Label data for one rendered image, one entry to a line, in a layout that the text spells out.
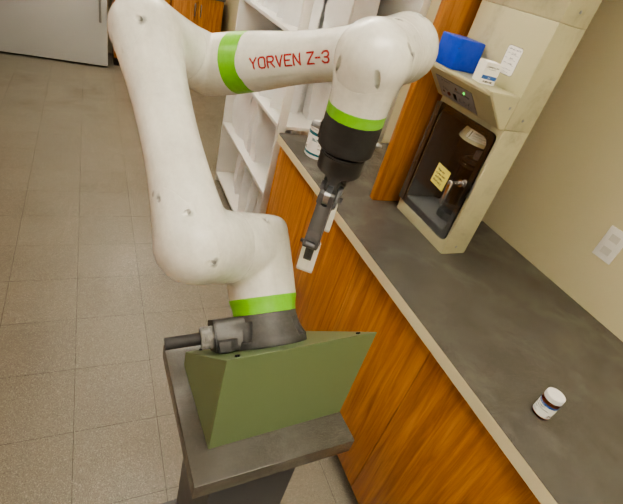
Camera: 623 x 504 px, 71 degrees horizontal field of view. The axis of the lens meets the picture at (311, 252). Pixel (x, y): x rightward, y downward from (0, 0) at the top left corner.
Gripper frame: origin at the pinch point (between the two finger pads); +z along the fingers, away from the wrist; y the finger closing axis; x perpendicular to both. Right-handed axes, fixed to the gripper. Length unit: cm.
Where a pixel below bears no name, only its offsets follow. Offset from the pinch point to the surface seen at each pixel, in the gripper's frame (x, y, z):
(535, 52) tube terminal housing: 37, -77, -30
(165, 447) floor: -33, -8, 127
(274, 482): 9, 21, 52
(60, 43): -365, -368, 145
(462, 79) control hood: 22, -78, -18
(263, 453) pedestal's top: 4.6, 27.1, 29.1
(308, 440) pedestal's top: 11.9, 21.2, 29.6
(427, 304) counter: 35, -36, 35
